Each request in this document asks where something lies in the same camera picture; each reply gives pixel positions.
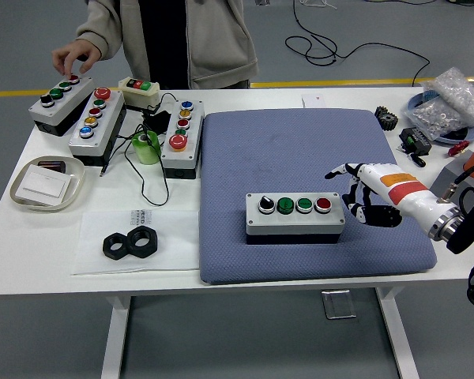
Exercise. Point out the metal bracket under table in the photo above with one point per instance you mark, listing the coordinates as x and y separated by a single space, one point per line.
339 304

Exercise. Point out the dark brown small block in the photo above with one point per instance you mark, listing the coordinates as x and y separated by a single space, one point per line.
53 165

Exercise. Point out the person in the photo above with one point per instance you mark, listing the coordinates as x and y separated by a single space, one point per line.
213 39

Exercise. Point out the white card, red mark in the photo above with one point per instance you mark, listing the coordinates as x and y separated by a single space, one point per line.
312 100

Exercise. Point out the five-button box, blue button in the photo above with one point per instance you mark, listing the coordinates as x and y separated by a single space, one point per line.
107 118
194 130

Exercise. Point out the small red clip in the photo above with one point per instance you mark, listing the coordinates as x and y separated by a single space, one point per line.
457 148

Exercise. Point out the green tape roll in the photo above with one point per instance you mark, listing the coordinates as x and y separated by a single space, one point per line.
144 152

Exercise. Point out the black module, green terminal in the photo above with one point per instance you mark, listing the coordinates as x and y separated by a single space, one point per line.
416 141

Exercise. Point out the person's right forearm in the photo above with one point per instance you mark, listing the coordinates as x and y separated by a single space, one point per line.
100 23

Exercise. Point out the blue-grey textured mat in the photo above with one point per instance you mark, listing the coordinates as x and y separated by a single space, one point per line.
280 158

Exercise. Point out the large black hex nut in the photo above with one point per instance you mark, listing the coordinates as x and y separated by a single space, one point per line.
152 246

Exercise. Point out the cream two-button switch box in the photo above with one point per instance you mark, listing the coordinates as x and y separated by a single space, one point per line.
142 94

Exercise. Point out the white table leg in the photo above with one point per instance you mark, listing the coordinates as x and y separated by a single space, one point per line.
114 339
399 339

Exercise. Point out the black gear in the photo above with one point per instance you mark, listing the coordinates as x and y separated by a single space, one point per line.
387 117

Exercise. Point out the white shallow dish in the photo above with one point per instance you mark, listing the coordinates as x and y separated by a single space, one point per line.
77 171

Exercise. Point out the bag of metal washers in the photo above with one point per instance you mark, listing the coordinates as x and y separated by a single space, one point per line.
434 116

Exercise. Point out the small black hex nut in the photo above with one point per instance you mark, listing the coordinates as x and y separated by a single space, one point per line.
108 249

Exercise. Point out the clear plastic bag sheet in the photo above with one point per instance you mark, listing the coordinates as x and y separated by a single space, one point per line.
174 245

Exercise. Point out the black power adapter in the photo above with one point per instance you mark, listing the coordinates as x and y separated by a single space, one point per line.
158 120

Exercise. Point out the white wall switch plate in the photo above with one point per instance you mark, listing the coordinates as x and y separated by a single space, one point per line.
43 183

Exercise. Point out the grey block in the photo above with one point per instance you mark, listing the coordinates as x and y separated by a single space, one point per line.
444 177

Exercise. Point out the four-button control box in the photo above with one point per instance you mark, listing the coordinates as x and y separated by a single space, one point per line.
296 225
75 92

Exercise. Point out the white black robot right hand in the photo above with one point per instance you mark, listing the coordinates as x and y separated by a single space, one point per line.
403 189

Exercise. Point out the bubble wrap bag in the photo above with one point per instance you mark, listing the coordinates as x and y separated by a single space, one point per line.
458 88

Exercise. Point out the person's right hand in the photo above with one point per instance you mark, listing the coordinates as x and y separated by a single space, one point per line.
79 53

